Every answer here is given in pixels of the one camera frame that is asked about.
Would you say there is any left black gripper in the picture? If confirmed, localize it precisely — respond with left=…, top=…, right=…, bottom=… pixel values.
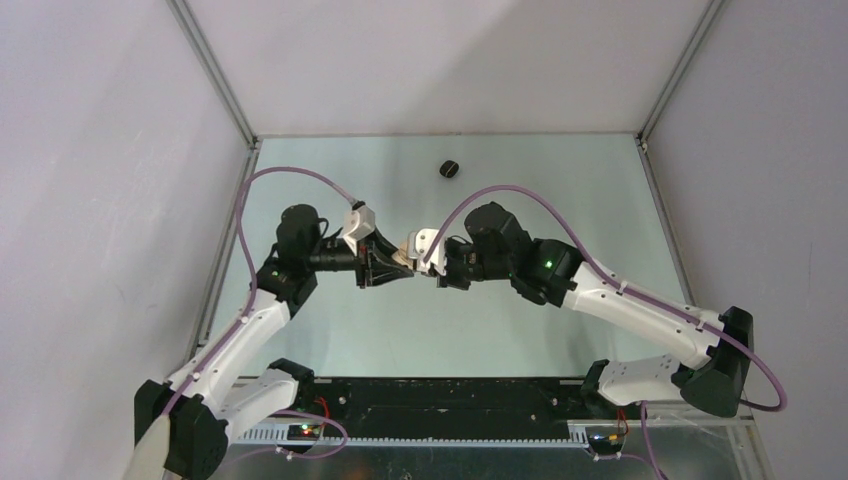
left=304, top=227, right=413, bottom=289

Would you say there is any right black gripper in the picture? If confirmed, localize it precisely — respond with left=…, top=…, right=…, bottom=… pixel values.
left=423, top=238, right=513, bottom=291

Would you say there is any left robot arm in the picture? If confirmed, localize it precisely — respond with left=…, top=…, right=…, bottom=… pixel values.
left=124, top=202, right=414, bottom=479

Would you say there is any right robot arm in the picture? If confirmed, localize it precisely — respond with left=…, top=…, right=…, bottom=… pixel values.
left=414, top=202, right=753, bottom=418

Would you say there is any black earbud charging case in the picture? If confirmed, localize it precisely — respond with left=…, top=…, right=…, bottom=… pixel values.
left=438, top=160, right=460, bottom=179

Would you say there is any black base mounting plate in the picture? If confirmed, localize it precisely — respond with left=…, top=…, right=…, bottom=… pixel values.
left=264, top=376, right=637, bottom=442

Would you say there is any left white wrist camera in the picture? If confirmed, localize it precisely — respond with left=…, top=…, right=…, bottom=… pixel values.
left=340, top=202, right=376, bottom=255

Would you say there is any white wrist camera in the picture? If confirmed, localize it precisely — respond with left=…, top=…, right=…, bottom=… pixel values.
left=407, top=228, right=447, bottom=276
left=340, top=202, right=376, bottom=255

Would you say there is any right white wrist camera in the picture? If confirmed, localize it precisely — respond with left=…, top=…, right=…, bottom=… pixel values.
left=407, top=228, right=447, bottom=276

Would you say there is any right aluminium frame post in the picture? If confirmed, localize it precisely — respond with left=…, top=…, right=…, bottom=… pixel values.
left=635, top=0, right=730, bottom=379

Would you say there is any aluminium frame post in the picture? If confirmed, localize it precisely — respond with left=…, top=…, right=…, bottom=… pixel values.
left=166, top=0, right=258, bottom=149
left=635, top=0, right=730, bottom=379

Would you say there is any left aluminium frame post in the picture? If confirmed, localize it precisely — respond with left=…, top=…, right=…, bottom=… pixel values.
left=166, top=0, right=258, bottom=149

